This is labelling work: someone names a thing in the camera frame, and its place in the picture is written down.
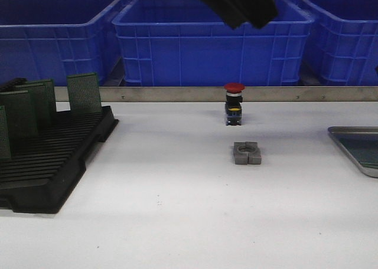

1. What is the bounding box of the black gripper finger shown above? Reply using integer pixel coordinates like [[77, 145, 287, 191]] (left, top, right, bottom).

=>
[[199, 0, 248, 29], [220, 0, 278, 29]]

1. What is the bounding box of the green perforated circuit board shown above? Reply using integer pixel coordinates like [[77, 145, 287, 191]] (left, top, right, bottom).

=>
[[337, 134, 377, 162], [359, 160, 378, 169], [1, 90, 38, 139], [67, 73, 102, 115], [0, 106, 11, 161], [14, 78, 56, 129]]

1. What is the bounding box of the silver metal tray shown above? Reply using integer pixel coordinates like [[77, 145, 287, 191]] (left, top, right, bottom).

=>
[[328, 126, 377, 178]]

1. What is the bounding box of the black slotted board rack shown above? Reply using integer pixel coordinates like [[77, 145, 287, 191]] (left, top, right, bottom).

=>
[[0, 77, 120, 215]]

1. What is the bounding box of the blue center plastic bin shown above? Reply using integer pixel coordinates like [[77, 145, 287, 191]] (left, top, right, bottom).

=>
[[113, 0, 312, 87]]

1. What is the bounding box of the blue plastic bin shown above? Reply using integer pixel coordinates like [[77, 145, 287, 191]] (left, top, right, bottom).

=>
[[298, 0, 377, 86], [1, 0, 122, 86], [113, 0, 312, 87]]

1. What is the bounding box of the blue right plastic bin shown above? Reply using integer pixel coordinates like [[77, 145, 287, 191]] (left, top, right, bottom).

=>
[[298, 0, 377, 86]]

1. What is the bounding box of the red emergency stop button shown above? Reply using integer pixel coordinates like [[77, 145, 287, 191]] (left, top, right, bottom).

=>
[[224, 83, 245, 126]]

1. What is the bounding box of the grey metal clamp block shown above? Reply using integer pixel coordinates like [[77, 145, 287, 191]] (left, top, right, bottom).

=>
[[233, 142, 262, 165]]

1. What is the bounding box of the blue left plastic bin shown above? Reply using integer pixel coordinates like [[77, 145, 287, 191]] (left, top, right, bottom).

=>
[[1, 0, 122, 86]]

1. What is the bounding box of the metal table edge rail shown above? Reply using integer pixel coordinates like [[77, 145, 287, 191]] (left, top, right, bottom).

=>
[[99, 86, 378, 103]]

